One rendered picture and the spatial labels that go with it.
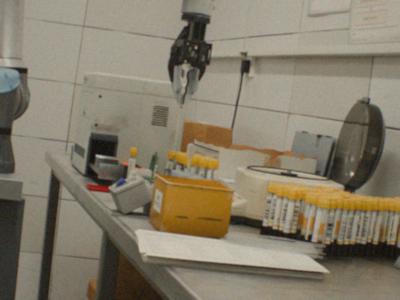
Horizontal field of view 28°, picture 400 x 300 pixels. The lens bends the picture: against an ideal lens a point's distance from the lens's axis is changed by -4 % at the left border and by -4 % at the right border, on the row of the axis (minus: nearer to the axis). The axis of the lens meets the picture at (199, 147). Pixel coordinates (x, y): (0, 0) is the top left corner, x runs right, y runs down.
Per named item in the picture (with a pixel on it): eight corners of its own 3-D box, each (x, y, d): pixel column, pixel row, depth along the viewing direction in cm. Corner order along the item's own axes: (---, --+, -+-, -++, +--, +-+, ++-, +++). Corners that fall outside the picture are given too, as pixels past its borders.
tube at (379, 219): (378, 254, 160) (387, 202, 160) (372, 254, 159) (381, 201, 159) (373, 252, 162) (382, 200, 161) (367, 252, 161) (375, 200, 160)
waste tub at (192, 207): (147, 222, 165) (154, 174, 165) (210, 229, 169) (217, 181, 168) (159, 234, 152) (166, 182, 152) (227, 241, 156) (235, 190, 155)
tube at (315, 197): (302, 247, 156) (311, 192, 155) (311, 248, 155) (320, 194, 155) (303, 249, 154) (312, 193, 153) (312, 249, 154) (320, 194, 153)
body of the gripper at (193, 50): (179, 64, 187) (186, 12, 186) (169, 64, 195) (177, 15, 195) (210, 68, 189) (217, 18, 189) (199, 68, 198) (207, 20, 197)
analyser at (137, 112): (70, 165, 257) (83, 71, 255) (153, 175, 265) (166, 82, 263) (84, 177, 227) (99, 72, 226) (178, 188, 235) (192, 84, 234)
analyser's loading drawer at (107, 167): (86, 169, 234) (89, 150, 233) (108, 171, 236) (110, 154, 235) (97, 178, 214) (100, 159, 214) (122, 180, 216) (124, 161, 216)
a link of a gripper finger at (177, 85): (173, 103, 189) (179, 64, 189) (167, 102, 195) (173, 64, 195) (186, 105, 190) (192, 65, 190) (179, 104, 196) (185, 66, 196)
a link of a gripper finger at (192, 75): (187, 105, 190) (192, 66, 190) (181, 104, 196) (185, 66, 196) (200, 107, 191) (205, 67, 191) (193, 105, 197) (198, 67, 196)
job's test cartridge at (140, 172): (126, 192, 197) (130, 167, 197) (145, 194, 199) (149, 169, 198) (129, 195, 193) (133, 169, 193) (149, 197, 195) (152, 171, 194)
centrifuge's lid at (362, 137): (345, 94, 201) (374, 103, 202) (319, 190, 202) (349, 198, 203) (374, 95, 180) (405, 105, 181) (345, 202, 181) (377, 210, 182)
